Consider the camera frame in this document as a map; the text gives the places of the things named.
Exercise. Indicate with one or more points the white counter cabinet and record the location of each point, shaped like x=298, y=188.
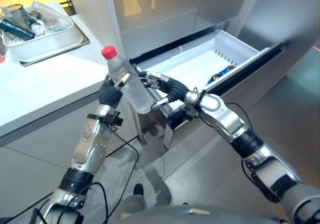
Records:
x=37, y=144

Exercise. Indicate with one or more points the clear plastic cup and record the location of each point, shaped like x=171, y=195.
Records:
x=15, y=15

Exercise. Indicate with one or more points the silver robot leg, dark foot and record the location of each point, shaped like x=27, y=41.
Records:
x=136, y=201

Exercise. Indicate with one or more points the silver refrigerator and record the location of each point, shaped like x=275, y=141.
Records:
x=175, y=12

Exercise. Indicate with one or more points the grey tray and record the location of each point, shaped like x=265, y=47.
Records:
x=82, y=40

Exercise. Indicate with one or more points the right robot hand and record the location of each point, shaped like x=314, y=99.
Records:
x=176, y=88

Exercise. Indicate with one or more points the white refrigerator drawer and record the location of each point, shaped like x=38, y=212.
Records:
x=190, y=59

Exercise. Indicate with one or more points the clear red-capped water bottle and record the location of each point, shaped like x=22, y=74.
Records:
x=130, y=83

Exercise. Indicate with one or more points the small dark white-labelled bottle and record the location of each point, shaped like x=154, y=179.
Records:
x=37, y=25

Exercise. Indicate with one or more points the dark green bottle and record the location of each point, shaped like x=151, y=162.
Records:
x=17, y=30

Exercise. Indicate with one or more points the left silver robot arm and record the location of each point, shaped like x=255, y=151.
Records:
x=91, y=144

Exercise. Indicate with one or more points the blue drink can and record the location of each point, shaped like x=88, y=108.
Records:
x=221, y=73

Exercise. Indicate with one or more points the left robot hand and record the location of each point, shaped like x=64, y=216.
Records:
x=108, y=94

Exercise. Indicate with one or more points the clear plastic bag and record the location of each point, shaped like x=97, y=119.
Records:
x=53, y=17

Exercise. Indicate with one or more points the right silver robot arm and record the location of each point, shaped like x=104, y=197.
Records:
x=225, y=116

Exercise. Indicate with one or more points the white plastic bin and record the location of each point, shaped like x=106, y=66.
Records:
x=47, y=43

